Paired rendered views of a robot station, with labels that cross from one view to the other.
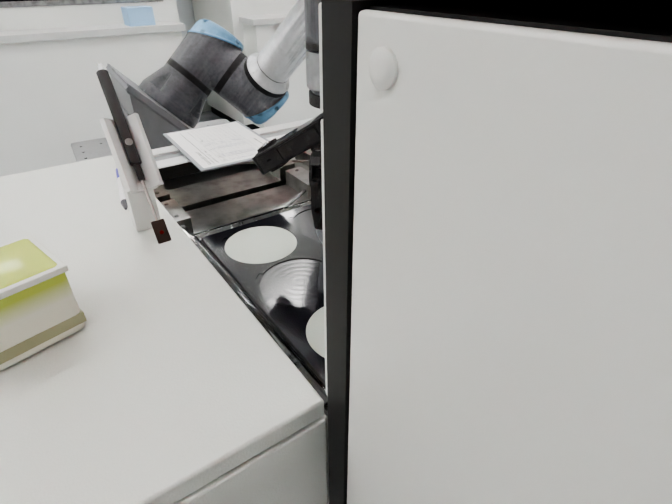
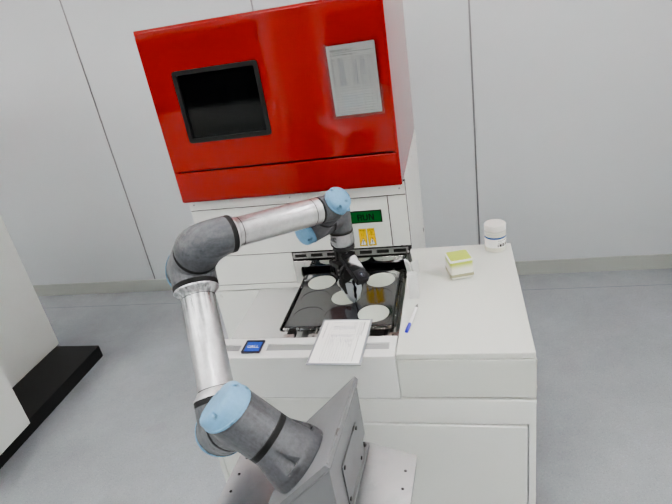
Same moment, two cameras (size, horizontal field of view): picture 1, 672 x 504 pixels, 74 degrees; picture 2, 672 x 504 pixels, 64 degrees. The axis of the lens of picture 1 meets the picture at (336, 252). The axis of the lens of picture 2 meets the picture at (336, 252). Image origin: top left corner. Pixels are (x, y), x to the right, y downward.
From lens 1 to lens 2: 2.02 m
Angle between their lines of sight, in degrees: 105
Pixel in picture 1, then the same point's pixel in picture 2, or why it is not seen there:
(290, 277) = (378, 297)
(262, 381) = (418, 253)
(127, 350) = (439, 264)
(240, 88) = not seen: hidden behind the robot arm
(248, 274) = (389, 302)
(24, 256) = (452, 256)
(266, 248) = (373, 310)
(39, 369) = not seen: hidden behind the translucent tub
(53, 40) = not seen: outside the picture
